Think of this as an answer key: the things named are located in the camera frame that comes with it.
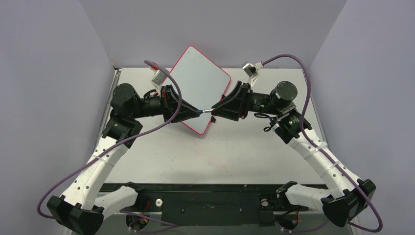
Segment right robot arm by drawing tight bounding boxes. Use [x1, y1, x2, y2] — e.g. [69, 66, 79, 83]
[211, 81, 376, 227]

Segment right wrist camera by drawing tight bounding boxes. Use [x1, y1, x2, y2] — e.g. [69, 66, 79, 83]
[242, 61, 264, 87]

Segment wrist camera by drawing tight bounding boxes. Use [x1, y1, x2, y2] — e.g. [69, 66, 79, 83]
[242, 61, 264, 87]
[150, 62, 167, 93]

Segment pink framed whiteboard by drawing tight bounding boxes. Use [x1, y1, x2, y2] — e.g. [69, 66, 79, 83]
[155, 45, 232, 136]

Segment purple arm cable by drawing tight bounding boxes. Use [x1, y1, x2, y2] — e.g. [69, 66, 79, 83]
[262, 53, 384, 234]
[36, 60, 183, 219]

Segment black table front rail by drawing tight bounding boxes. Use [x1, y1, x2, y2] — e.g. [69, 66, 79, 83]
[97, 183, 328, 227]

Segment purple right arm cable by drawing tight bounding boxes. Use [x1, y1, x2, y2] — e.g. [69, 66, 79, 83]
[262, 53, 384, 234]

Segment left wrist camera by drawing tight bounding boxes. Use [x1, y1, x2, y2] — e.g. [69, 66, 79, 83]
[150, 62, 167, 93]

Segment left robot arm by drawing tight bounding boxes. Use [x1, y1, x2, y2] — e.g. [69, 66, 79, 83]
[47, 83, 201, 235]

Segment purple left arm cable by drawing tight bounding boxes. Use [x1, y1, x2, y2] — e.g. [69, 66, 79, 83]
[36, 60, 183, 219]

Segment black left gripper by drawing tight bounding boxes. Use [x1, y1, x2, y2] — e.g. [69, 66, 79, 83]
[131, 85, 200, 124]

